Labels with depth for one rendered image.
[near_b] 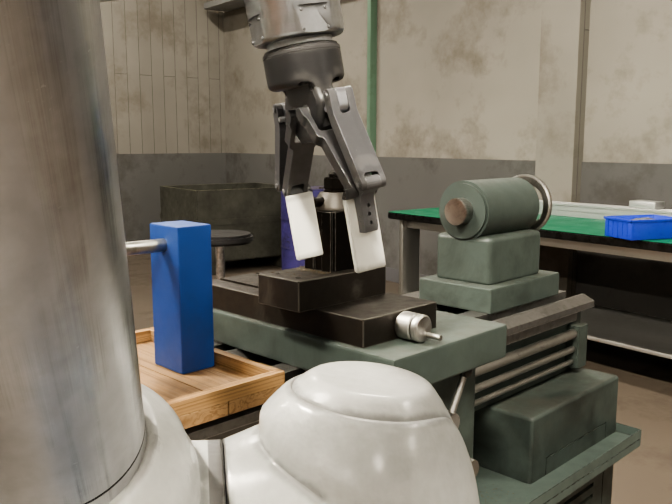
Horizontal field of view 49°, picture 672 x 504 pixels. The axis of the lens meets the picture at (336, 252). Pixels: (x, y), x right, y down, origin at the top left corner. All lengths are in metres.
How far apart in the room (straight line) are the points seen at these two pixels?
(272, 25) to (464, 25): 5.29
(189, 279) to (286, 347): 0.22
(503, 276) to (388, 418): 1.24
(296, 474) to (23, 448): 0.18
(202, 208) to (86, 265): 6.50
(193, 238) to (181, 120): 7.55
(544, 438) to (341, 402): 1.17
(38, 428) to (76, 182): 0.12
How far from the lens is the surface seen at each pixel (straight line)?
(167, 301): 1.15
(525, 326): 1.62
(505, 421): 1.61
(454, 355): 1.18
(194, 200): 6.82
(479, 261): 1.66
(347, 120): 0.66
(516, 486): 1.61
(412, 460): 0.47
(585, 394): 1.76
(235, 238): 3.97
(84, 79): 0.27
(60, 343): 0.32
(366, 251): 0.67
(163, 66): 8.60
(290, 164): 0.76
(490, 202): 1.64
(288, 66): 0.69
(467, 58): 5.90
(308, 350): 1.19
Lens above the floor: 1.23
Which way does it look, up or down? 9 degrees down
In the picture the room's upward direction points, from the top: straight up
